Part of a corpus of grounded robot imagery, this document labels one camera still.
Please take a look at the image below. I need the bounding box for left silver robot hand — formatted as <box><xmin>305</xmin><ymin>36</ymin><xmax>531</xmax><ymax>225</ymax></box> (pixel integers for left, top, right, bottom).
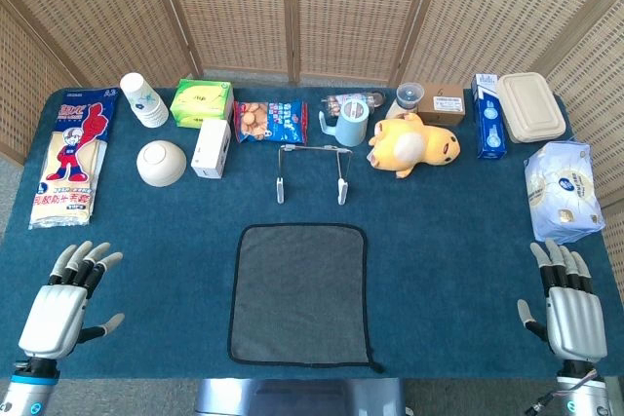
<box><xmin>18</xmin><ymin>240</ymin><xmax>126</xmax><ymax>359</ymax></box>

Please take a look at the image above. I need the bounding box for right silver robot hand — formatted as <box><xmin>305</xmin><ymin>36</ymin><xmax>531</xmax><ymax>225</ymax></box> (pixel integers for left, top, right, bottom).
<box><xmin>516</xmin><ymin>239</ymin><xmax>609</xmax><ymax>363</ymax></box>

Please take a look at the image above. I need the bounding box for grey and blue cloth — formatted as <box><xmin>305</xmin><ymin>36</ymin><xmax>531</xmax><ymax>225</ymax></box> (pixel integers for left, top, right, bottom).
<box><xmin>227</xmin><ymin>223</ymin><xmax>384</xmax><ymax>374</ymax></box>

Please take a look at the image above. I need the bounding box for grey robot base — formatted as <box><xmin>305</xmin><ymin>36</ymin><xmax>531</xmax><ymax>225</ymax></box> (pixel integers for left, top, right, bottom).
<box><xmin>193</xmin><ymin>377</ymin><xmax>407</xmax><ymax>416</ymax></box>

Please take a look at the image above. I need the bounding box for teal carpet table cover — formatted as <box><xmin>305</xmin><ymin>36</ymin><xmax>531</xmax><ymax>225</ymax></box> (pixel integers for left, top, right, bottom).
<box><xmin>0</xmin><ymin>87</ymin><xmax>618</xmax><ymax>381</ymax></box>

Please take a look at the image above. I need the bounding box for pale blue tissue pack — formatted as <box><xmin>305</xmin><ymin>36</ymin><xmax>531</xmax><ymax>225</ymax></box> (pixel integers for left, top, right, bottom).
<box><xmin>524</xmin><ymin>140</ymin><xmax>606</xmax><ymax>246</ymax></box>

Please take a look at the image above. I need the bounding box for beige upturned bowl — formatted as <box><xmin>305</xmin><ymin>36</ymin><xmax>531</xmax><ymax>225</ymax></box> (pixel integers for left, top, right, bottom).
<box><xmin>136</xmin><ymin>139</ymin><xmax>188</xmax><ymax>188</ymax></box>

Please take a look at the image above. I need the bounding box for long blue carton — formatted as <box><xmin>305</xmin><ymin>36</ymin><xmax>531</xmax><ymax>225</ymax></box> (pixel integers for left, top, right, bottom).
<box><xmin>470</xmin><ymin>73</ymin><xmax>508</xmax><ymax>161</ymax></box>

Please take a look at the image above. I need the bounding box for beige lidded lunch box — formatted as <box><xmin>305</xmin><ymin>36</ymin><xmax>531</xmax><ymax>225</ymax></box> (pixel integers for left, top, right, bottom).
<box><xmin>496</xmin><ymin>71</ymin><xmax>567</xmax><ymax>144</ymax></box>

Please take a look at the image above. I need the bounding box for white cardboard box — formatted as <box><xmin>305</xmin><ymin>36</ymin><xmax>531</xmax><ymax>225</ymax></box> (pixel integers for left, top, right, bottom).
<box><xmin>190</xmin><ymin>118</ymin><xmax>232</xmax><ymax>179</ymax></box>

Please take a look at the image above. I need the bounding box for stack of paper cups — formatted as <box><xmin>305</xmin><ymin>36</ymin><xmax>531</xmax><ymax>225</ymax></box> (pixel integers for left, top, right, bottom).
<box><xmin>119</xmin><ymin>72</ymin><xmax>170</xmax><ymax>130</ymax></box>

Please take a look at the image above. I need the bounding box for yellow plush toy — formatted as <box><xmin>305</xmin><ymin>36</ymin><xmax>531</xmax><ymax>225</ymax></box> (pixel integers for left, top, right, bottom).
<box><xmin>367</xmin><ymin>112</ymin><xmax>461</xmax><ymax>179</ymax></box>

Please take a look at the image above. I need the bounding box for brown cardboard box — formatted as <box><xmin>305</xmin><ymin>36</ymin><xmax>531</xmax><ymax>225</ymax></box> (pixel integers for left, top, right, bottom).
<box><xmin>416</xmin><ymin>83</ymin><xmax>466</xmax><ymax>128</ymax></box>

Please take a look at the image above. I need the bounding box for green tissue box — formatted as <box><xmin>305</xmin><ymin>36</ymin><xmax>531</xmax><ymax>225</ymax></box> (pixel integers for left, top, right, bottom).
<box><xmin>169</xmin><ymin>78</ymin><xmax>234</xmax><ymax>130</ymax></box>

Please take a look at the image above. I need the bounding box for clear lidded plastic jar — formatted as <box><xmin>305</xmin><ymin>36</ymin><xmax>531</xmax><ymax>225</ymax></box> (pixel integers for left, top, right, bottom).
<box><xmin>386</xmin><ymin>82</ymin><xmax>424</xmax><ymax>120</ymax></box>

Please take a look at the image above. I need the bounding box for blue biscuit bag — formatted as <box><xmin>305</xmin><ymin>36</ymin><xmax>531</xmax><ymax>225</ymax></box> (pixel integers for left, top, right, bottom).
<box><xmin>233</xmin><ymin>99</ymin><xmax>309</xmax><ymax>146</ymax></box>

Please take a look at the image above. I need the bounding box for light blue mug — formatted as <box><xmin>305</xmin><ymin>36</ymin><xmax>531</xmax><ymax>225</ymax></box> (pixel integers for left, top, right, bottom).
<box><xmin>318</xmin><ymin>98</ymin><xmax>371</xmax><ymax>148</ymax></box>

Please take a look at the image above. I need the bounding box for clear snack packet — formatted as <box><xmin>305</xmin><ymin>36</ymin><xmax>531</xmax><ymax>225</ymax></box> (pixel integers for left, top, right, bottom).
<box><xmin>321</xmin><ymin>89</ymin><xmax>386</xmax><ymax>118</ymax></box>

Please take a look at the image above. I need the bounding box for wooden rattan folding screen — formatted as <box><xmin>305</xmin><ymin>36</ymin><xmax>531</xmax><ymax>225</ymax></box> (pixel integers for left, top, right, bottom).
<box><xmin>0</xmin><ymin>0</ymin><xmax>624</xmax><ymax>261</ymax></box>

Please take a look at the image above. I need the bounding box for metal wire rack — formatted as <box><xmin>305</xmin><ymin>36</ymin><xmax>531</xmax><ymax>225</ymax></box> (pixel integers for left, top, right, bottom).
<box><xmin>275</xmin><ymin>143</ymin><xmax>353</xmax><ymax>206</ymax></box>

